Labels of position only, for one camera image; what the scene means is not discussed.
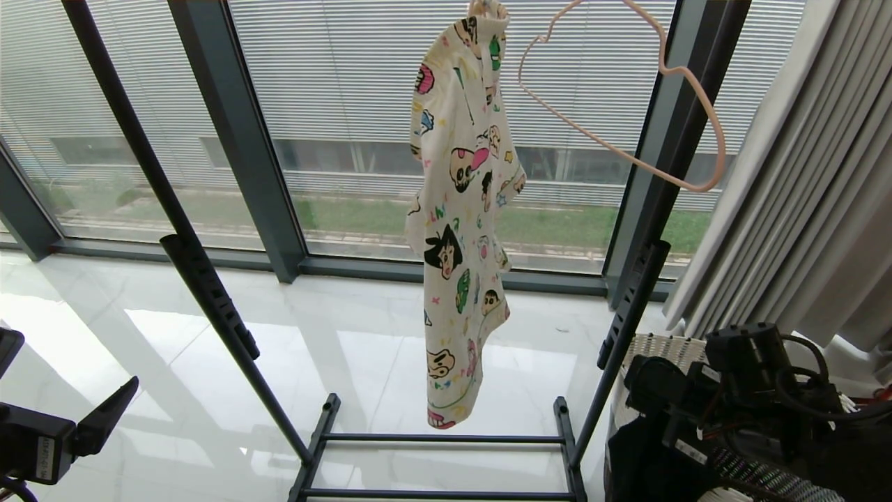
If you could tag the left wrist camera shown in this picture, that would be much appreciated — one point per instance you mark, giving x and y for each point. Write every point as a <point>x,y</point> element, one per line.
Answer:
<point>8,348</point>

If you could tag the white laundry basket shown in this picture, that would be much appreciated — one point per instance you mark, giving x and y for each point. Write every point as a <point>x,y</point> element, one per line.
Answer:
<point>662,346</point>

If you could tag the white curtain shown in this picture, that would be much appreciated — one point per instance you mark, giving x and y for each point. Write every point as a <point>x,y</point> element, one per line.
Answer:
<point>801,209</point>

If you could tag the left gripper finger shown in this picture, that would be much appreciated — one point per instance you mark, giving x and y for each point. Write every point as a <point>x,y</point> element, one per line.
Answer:
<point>101,422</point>

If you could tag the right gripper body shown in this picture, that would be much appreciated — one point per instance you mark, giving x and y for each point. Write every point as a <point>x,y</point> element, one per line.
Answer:
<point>662,387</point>

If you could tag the black clothes rack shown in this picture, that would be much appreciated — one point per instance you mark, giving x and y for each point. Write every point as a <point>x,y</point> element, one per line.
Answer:
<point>207,293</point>

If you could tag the cream printed garment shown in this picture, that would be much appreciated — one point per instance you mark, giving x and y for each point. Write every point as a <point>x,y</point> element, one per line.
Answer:
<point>460,209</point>

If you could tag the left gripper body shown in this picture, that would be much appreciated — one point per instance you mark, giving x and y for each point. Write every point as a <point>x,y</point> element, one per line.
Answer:
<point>28,443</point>

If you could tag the window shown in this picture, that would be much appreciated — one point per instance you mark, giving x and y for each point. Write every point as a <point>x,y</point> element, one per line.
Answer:
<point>240,139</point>

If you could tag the black garment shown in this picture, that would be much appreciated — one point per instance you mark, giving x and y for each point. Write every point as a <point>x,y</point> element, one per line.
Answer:
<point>641,467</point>

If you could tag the pink clothes hanger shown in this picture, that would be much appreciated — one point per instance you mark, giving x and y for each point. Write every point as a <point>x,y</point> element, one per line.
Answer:
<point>722,157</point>

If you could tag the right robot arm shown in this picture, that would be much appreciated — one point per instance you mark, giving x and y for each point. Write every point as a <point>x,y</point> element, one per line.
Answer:
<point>787,432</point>

